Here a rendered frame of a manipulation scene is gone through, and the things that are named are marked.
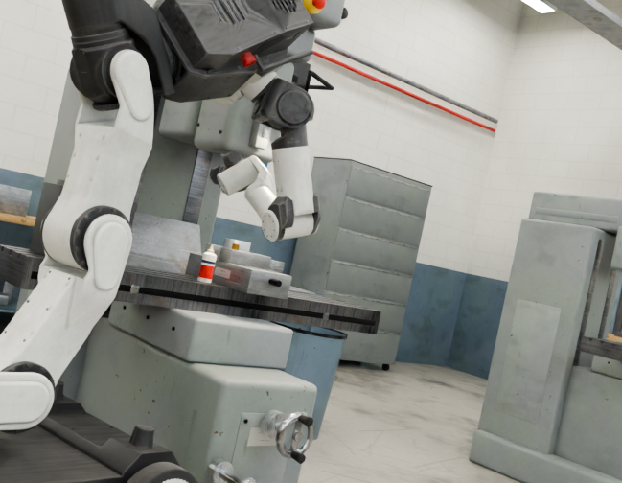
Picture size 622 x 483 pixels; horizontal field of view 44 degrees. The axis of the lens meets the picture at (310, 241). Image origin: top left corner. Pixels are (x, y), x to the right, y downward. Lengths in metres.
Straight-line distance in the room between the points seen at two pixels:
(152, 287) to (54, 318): 0.54
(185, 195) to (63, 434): 1.15
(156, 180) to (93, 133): 0.98
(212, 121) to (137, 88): 0.69
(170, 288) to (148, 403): 0.33
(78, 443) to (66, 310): 0.29
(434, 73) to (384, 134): 1.05
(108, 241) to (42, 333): 0.23
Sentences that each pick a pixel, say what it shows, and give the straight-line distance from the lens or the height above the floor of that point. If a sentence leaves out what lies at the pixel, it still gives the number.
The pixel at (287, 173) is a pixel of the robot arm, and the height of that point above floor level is 1.25.
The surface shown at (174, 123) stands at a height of 1.38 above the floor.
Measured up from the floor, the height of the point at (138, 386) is 0.60.
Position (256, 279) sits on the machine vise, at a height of 0.97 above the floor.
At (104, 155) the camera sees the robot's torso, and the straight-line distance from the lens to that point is 1.65.
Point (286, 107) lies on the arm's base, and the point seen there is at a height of 1.39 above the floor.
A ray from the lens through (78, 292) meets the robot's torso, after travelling 1.64.
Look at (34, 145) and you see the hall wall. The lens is 6.54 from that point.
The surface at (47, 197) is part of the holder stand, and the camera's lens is 2.13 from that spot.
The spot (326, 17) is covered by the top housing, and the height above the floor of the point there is 1.74.
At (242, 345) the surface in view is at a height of 0.78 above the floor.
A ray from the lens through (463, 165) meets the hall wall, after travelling 9.65.
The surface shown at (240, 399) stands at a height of 0.68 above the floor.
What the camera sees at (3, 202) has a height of 0.95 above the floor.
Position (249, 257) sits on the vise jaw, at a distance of 2.32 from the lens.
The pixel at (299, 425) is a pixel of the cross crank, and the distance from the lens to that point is 1.96.
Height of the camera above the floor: 1.08
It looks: 1 degrees up
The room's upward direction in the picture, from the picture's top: 12 degrees clockwise
